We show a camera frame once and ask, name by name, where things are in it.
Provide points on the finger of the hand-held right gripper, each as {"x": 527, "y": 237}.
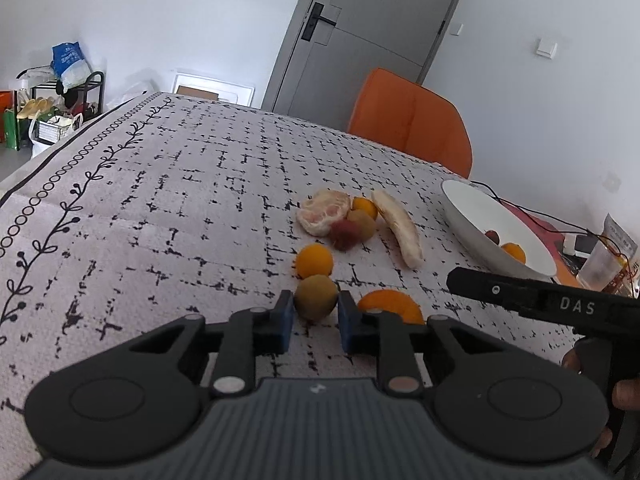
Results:
{"x": 492, "y": 289}

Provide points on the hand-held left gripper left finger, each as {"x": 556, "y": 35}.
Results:
{"x": 283, "y": 324}

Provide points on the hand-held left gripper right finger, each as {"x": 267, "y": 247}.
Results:
{"x": 348, "y": 329}

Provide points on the brown kiwi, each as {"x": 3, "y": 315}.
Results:
{"x": 315, "y": 297}
{"x": 362, "y": 224}

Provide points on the peeled orange piece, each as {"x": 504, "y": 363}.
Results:
{"x": 390, "y": 306}

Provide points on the small orange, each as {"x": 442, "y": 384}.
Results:
{"x": 365, "y": 207}
{"x": 514, "y": 252}
{"x": 314, "y": 261}

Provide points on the white bowl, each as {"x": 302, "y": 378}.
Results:
{"x": 480, "y": 220}

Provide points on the large peeled pomelo piece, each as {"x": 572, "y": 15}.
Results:
{"x": 324, "y": 212}

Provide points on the person's right hand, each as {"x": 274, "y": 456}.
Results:
{"x": 572, "y": 361}

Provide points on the clear plastic cup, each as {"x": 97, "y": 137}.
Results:
{"x": 597, "y": 266}

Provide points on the small black device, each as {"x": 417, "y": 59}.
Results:
{"x": 585, "y": 245}

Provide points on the printed snack packet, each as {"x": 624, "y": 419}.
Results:
{"x": 620, "y": 237}

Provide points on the printed white tablecloth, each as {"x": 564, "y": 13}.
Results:
{"x": 175, "y": 200}

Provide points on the orange chair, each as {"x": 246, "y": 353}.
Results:
{"x": 410, "y": 115}

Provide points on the white foam packaging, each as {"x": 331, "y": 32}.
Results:
{"x": 235, "y": 85}

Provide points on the brown cardboard sheet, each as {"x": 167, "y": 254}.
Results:
{"x": 197, "y": 93}

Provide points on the grey door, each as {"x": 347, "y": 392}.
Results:
{"x": 370, "y": 20}

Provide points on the white printed shopping bag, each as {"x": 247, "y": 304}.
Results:
{"x": 52, "y": 132}

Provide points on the black shoe rack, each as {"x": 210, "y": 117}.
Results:
{"x": 92, "y": 90}

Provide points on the yellow slippers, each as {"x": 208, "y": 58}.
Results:
{"x": 34, "y": 107}

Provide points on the green bag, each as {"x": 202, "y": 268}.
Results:
{"x": 11, "y": 130}

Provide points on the blue plastic bag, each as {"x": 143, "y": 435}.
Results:
{"x": 70, "y": 62}

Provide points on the orange box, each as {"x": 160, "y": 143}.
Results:
{"x": 4, "y": 115}

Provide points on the white light switch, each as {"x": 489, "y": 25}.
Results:
{"x": 546, "y": 48}

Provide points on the small white wall switch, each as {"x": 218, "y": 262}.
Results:
{"x": 457, "y": 29}

